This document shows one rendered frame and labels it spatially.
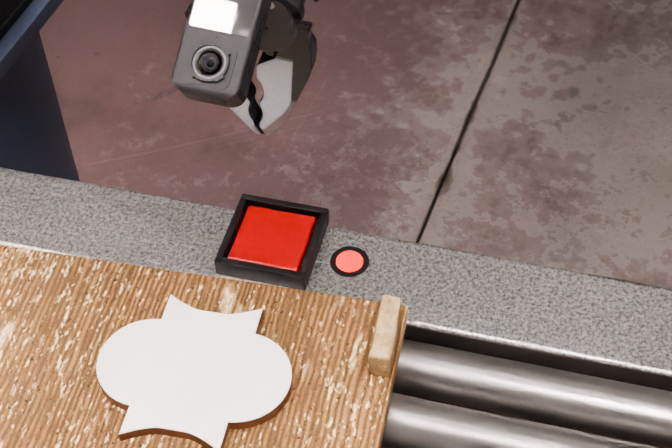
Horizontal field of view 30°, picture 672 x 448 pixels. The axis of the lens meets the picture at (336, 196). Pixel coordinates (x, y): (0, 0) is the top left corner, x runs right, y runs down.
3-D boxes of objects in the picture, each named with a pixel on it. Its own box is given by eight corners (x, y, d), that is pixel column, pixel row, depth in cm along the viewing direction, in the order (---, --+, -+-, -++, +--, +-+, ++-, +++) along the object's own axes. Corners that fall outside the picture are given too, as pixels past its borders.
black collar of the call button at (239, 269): (243, 205, 107) (241, 192, 106) (329, 221, 106) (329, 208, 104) (215, 274, 102) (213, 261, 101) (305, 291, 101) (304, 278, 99)
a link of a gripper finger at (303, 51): (320, 92, 90) (315, -3, 84) (314, 107, 90) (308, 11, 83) (257, 82, 91) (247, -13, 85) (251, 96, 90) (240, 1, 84)
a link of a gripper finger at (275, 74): (319, 96, 97) (315, 3, 90) (298, 150, 93) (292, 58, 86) (281, 90, 98) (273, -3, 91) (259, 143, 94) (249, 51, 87)
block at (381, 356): (381, 313, 96) (381, 291, 94) (405, 317, 96) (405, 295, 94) (367, 377, 93) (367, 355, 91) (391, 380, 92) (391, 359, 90)
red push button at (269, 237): (249, 214, 106) (248, 203, 105) (318, 226, 105) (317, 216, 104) (227, 268, 103) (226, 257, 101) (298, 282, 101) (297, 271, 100)
